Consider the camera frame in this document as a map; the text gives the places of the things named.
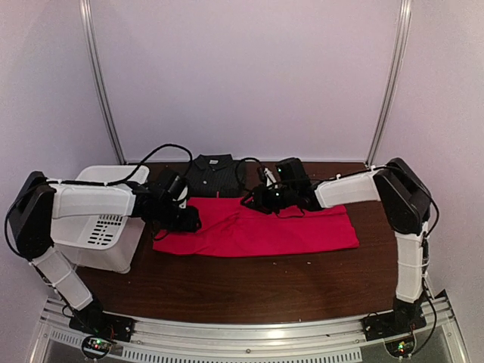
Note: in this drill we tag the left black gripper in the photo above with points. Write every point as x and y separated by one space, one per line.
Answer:
189 224

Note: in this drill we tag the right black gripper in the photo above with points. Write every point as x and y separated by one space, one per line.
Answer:
259 202

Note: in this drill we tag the red garment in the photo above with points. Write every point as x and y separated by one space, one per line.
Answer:
230 230

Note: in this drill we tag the dark pinstriped shirt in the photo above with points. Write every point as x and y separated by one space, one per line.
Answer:
217 176

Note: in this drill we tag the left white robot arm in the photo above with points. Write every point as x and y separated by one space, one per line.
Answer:
30 220

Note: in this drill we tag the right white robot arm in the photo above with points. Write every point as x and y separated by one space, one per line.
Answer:
406 202

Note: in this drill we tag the white plastic laundry bin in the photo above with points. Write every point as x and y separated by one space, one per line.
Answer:
91 223

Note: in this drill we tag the left round circuit board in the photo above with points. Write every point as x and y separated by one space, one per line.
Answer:
95 348

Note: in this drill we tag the round circuit board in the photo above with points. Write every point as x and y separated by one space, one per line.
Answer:
95 348
401 347

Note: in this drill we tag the right round circuit board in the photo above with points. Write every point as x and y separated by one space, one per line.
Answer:
401 347

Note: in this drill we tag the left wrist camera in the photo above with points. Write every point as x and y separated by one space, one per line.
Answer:
183 198

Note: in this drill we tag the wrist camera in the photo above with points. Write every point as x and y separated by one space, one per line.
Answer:
183 198
266 177

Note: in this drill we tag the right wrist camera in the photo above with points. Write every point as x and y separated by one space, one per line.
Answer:
266 177

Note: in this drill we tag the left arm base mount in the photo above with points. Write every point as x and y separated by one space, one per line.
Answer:
95 321

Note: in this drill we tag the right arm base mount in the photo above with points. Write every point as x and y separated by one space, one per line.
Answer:
402 319

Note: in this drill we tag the front aluminium rail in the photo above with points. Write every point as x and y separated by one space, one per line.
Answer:
334 340

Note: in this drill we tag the right aluminium frame post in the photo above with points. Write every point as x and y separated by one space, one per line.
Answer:
398 54

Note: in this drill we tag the aluminium frame post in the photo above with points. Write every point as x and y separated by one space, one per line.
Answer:
87 20
398 54

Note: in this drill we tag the left aluminium frame post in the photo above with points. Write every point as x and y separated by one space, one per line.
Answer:
87 20

